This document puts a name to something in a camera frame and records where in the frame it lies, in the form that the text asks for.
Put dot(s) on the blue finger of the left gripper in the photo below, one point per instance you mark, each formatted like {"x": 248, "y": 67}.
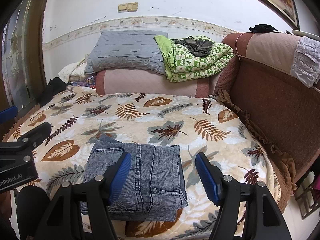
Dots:
{"x": 10, "y": 151}
{"x": 8, "y": 114}

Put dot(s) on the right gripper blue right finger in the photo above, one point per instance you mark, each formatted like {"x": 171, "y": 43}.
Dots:
{"x": 263, "y": 219}

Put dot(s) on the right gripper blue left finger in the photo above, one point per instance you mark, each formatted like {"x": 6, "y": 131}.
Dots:
{"x": 80, "y": 211}

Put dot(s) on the blue denim jeans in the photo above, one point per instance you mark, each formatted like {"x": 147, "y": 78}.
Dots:
{"x": 154, "y": 189}

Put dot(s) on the wooden glass panel door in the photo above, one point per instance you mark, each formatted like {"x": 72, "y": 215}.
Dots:
{"x": 22, "y": 57}

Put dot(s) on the black cloth at sofa edge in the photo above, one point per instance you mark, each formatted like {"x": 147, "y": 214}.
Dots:
{"x": 55, "y": 86}

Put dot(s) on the cream cushion behind pillow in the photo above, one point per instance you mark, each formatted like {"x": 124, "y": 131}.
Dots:
{"x": 73, "y": 72}

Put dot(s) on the leaf pattern beige blanket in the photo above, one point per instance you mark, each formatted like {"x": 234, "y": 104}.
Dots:
{"x": 79, "y": 116}

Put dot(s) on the brown sofa with pink cover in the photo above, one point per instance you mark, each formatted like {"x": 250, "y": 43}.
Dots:
{"x": 258, "y": 81}

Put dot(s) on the grey quilted pillow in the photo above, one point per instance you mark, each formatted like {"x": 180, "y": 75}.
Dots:
{"x": 126, "y": 49}

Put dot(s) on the white crumpled cloth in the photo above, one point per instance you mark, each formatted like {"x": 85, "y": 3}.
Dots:
{"x": 305, "y": 66}

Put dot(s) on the green patterned folded quilt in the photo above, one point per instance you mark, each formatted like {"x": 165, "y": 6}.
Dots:
{"x": 180, "y": 65}

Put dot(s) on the dark olive crumpled garment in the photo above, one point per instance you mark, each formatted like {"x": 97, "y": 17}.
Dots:
{"x": 197, "y": 47}

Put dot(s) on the black item on sofa top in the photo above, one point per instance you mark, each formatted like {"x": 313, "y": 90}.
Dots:
{"x": 263, "y": 28}

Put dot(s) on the beige wall switch plate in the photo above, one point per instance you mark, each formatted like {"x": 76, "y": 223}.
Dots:
{"x": 128, "y": 7}

